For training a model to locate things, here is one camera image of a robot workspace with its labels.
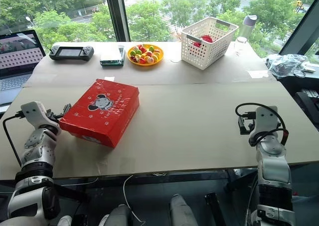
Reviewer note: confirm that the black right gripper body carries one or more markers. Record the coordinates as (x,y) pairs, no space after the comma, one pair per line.
(250,122)

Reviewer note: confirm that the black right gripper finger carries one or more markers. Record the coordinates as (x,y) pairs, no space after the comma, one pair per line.
(242,131)
(240,121)

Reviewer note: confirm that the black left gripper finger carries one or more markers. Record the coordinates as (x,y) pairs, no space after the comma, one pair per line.
(66,109)

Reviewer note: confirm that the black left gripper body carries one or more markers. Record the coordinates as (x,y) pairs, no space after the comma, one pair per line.
(52,117)

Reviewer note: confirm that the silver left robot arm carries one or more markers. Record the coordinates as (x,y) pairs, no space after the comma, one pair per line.
(37,151)

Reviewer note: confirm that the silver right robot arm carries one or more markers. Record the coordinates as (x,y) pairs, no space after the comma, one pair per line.
(272,166)

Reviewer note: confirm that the red cartoon gift box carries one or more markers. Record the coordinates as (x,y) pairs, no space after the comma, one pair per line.
(102,111)

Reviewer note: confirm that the black handheld game console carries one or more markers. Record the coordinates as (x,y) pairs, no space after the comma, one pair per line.
(71,53)

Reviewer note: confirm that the black side shelf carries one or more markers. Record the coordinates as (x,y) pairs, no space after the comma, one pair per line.
(309,99)

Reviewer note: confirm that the grey open laptop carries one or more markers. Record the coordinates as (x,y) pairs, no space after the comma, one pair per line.
(17,61)

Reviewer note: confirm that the crumpled clear plastic bag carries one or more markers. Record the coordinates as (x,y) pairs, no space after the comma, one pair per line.
(286,64)

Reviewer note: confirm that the white and green small box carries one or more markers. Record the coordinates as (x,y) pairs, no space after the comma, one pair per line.
(112,56)

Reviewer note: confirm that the clear glass jar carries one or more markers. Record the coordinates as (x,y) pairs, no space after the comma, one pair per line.
(240,44)

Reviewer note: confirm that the white perforated plastic basket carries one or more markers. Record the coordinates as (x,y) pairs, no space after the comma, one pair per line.
(204,49)

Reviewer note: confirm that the red item in basket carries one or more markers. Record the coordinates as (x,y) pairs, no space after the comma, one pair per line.
(205,39)

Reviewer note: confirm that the orange plate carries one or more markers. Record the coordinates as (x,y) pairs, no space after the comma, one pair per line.
(145,63)

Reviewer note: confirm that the purple lidded water bottle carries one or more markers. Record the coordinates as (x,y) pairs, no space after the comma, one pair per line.
(246,27)

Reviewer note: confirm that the colourful toy fruit pile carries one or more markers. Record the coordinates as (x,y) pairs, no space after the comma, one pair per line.
(145,53)

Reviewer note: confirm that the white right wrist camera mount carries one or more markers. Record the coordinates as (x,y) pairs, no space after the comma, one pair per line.
(265,120)

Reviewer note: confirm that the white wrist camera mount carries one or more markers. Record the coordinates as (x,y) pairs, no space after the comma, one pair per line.
(265,120)
(33,112)

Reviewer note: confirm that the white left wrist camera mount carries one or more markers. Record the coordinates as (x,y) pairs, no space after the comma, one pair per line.
(33,112)

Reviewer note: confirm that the black metal bracket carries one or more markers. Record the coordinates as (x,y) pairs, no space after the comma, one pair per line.
(214,208)

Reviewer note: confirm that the dark slanted window frame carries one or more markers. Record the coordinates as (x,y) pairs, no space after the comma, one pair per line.
(299,29)

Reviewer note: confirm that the dark window frame post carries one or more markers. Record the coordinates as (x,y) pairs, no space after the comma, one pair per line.
(117,12)

